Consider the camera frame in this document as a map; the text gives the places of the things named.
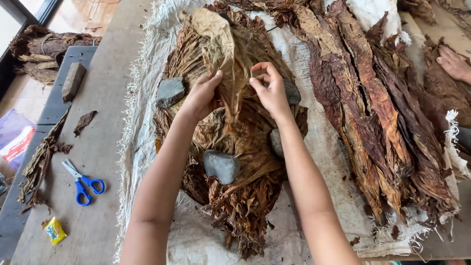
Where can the person's right hand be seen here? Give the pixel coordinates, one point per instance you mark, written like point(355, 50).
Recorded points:
point(274, 95)

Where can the person's left hand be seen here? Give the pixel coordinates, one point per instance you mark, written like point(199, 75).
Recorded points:
point(200, 99)

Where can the light tan tobacco leaf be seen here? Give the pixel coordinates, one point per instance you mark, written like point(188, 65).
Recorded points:
point(217, 40)

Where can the dark grey stone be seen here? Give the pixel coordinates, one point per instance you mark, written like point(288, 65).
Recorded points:
point(292, 92)

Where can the flat grey stone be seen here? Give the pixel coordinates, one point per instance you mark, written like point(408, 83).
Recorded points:
point(170, 92)

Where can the small grey stone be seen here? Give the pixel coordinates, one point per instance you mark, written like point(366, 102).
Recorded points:
point(276, 142)

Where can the pile of tan tobacco leaves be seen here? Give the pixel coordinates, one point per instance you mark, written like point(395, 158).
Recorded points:
point(243, 147)

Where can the large rounded grey stone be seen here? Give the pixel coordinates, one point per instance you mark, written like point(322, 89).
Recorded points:
point(220, 166)

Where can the white woven sack cloth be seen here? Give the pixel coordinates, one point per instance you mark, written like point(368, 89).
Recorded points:
point(323, 154)

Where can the pile of dark brown leaves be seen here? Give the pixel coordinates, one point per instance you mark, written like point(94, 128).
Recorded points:
point(368, 110)

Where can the small brown leaf fragment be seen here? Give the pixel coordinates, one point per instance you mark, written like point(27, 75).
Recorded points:
point(84, 122)

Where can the brown wooden block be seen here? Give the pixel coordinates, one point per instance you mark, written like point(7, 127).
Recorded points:
point(73, 81)

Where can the white frayed cloth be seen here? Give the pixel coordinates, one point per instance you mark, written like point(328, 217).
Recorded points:
point(375, 14)

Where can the grey bench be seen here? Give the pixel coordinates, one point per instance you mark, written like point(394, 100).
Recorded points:
point(55, 110)

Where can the tied bundle of dried leaves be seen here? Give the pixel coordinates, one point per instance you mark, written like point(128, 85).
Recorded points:
point(44, 51)

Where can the reddish brown leaf pile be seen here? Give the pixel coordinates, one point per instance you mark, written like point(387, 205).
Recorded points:
point(445, 94)

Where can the strip of dried leaf stems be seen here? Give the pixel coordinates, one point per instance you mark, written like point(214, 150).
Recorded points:
point(40, 162)

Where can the purple and white plastic bag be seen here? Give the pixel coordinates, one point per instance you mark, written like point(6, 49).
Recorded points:
point(16, 141)

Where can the yellow snack packet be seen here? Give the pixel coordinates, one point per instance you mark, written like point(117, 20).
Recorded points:
point(55, 230)

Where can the black window frame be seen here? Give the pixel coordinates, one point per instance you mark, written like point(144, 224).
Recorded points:
point(44, 11)

